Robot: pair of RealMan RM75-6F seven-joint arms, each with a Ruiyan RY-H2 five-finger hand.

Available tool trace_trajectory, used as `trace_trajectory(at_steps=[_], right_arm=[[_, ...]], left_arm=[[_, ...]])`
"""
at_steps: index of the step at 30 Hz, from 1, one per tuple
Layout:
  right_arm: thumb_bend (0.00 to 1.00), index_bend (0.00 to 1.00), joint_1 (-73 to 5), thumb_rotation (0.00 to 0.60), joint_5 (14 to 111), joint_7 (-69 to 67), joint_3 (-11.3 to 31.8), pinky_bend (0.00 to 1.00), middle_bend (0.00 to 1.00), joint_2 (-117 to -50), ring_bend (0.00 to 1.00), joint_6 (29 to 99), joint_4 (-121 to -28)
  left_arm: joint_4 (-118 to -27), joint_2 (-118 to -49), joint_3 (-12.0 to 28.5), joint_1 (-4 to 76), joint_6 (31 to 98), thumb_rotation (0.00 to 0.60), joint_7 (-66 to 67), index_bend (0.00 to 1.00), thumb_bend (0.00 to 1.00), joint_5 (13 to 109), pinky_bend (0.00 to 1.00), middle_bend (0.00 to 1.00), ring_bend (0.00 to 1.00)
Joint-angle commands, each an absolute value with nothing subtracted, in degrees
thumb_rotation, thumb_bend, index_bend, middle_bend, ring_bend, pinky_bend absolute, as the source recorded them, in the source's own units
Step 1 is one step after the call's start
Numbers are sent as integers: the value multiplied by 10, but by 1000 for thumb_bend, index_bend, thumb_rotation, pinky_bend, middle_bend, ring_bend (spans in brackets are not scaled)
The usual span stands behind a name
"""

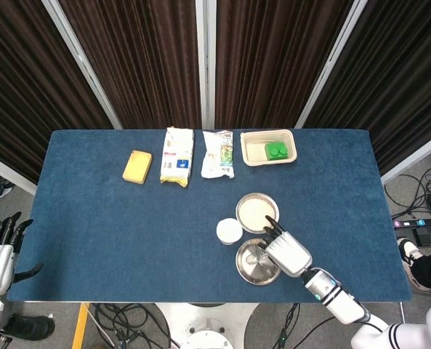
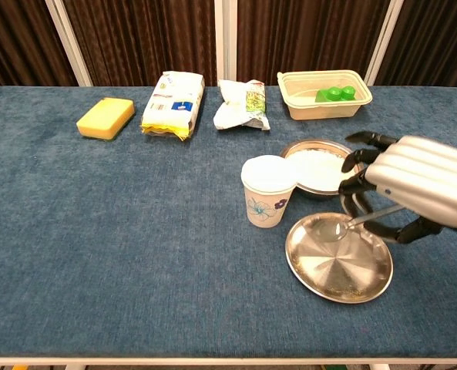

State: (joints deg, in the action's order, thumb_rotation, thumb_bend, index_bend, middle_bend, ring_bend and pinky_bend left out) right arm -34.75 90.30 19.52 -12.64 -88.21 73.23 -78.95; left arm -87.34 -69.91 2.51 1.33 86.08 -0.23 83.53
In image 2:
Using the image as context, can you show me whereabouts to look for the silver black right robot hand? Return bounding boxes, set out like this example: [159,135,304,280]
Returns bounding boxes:
[338,130,457,244]

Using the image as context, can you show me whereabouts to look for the clear plastic spoon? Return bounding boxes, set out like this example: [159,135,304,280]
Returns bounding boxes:
[315,204,405,243]

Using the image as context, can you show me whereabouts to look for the steel bowl with white powder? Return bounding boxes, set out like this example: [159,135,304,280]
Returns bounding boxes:
[280,139,366,200]

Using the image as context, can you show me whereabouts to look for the floral paper cup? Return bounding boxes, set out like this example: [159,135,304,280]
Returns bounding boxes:
[240,154,300,228]

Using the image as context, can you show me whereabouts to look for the green toy building block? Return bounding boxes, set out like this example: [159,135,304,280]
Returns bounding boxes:
[314,86,358,103]

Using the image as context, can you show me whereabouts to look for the round stainless steel plate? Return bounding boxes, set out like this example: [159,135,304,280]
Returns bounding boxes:
[284,211,395,304]

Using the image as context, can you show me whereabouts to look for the beige plastic food container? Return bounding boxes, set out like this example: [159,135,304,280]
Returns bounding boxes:
[277,69,374,121]

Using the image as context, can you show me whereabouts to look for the crumpled white snack bag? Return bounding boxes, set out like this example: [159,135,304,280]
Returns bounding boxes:
[212,79,271,132]

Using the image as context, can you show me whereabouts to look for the white yellow-edged paper package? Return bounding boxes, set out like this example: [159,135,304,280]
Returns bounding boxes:
[140,71,206,142]

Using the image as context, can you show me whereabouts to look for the blue velvet tablecloth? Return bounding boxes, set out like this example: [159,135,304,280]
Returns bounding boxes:
[0,85,457,359]

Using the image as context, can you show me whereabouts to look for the dark brown curtain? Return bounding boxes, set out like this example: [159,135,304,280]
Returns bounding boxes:
[0,0,457,92]

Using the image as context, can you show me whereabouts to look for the yellow green-backed sponge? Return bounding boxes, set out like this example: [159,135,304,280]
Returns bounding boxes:
[76,96,136,141]

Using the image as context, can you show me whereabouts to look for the white metal frame post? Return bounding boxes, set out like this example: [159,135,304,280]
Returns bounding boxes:
[364,0,405,86]
[213,0,238,87]
[45,0,93,87]

